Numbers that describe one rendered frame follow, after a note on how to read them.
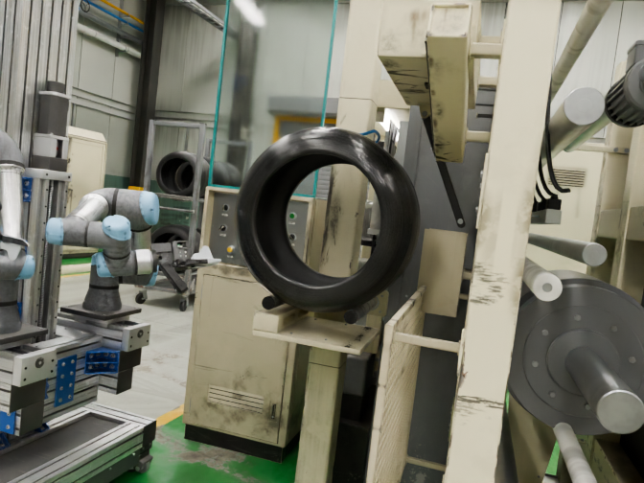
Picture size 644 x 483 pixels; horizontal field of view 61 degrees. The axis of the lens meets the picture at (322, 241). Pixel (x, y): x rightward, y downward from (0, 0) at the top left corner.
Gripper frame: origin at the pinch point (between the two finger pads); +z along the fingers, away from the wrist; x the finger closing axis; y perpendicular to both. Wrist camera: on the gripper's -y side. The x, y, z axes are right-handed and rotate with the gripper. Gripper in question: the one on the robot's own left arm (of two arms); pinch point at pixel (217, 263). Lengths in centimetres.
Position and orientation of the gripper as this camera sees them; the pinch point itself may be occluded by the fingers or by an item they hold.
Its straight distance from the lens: 176.0
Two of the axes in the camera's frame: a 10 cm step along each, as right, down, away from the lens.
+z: 9.1, -0.6, 4.1
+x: -3.9, 2.4, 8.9
